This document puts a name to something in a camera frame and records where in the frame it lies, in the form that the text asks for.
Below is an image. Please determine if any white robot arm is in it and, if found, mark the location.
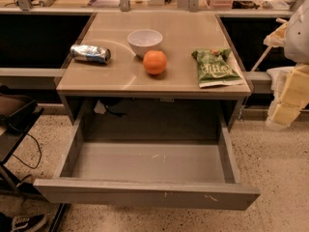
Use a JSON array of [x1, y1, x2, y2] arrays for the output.
[[264, 0, 309, 131]]

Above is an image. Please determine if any black cart with cable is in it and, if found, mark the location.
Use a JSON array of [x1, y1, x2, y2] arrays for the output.
[[0, 85, 43, 199]]

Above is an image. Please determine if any orange fruit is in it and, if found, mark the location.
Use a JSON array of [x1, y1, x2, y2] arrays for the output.
[[143, 50, 167, 75]]

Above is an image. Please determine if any grey drawer cabinet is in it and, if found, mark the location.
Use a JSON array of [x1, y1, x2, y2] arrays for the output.
[[57, 11, 250, 125]]

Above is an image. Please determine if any black sneaker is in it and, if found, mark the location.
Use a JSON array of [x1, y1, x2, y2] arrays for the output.
[[10, 215, 47, 232]]

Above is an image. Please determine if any open grey top drawer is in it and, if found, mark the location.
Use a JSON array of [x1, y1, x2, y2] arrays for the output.
[[35, 100, 260, 210]]

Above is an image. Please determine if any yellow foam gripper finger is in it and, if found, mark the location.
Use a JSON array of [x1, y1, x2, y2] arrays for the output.
[[266, 65, 309, 131], [264, 23, 287, 47]]

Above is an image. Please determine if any crushed silver soda can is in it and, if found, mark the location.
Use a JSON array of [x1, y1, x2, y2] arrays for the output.
[[70, 44, 111, 64]]

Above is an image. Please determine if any white-tipped stick handle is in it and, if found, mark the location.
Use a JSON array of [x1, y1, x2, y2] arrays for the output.
[[251, 18, 288, 72]]

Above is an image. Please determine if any white ceramic bowl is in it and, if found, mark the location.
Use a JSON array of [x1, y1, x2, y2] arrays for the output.
[[127, 29, 163, 58]]

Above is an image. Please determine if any green chip bag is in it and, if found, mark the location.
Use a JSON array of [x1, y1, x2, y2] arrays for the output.
[[191, 48, 243, 88]]

